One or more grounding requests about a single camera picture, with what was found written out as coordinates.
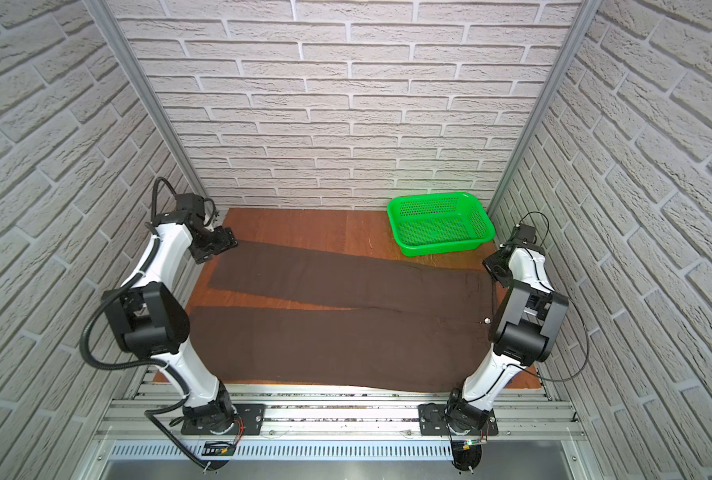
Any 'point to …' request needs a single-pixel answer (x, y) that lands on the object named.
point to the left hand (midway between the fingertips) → (225, 242)
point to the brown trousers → (302, 317)
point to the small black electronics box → (218, 448)
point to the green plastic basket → (438, 223)
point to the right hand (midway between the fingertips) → (492, 266)
